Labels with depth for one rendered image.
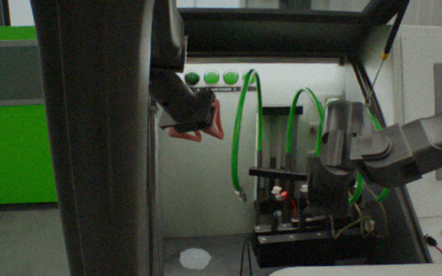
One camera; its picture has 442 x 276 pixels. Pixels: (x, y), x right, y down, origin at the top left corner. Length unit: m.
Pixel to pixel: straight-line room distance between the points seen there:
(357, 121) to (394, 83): 0.59
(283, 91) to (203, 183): 0.40
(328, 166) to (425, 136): 0.14
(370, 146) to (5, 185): 3.50
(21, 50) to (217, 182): 2.49
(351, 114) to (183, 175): 0.79
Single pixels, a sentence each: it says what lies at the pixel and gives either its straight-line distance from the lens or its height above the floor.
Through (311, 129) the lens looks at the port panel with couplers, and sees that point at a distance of 1.32.
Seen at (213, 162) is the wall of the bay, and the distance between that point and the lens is 1.29.
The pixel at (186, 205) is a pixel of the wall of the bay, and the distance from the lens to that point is 1.34.
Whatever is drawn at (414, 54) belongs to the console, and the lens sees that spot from 1.23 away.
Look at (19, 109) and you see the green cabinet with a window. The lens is 3.56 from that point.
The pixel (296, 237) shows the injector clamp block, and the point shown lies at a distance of 1.09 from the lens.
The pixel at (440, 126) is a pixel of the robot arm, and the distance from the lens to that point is 0.55.
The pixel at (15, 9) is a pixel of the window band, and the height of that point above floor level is 1.85.
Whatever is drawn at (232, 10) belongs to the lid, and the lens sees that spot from 1.08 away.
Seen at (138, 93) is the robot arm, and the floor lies 1.48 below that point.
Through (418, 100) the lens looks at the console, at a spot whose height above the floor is 1.34.
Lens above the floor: 1.51
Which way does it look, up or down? 16 degrees down
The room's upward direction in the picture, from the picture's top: straight up
